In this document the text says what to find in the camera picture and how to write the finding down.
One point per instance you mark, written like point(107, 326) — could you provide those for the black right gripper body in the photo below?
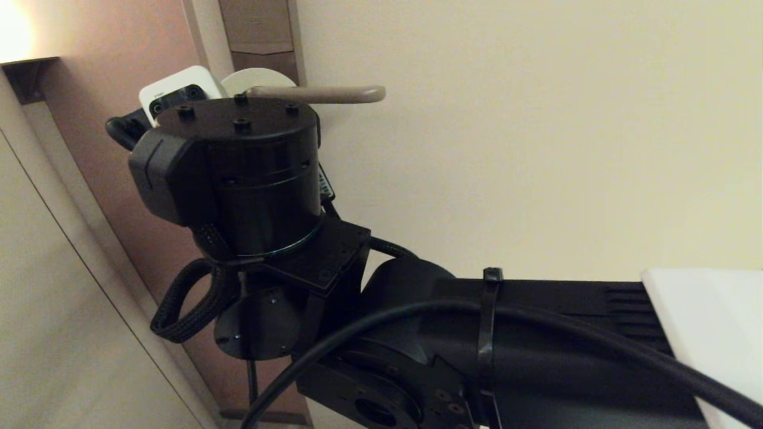
point(326, 187)

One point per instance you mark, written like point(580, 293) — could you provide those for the blue and white door hanger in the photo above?
point(262, 78)

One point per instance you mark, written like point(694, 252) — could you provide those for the bronze door lock plate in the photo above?
point(256, 30)

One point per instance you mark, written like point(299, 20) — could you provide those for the cream door panel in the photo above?
point(536, 149)

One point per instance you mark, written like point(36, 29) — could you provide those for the black zip tie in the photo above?
point(487, 333)

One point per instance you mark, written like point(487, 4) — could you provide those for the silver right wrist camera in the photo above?
point(179, 80)

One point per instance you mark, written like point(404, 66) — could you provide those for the black right camera bracket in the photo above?
point(125, 128)

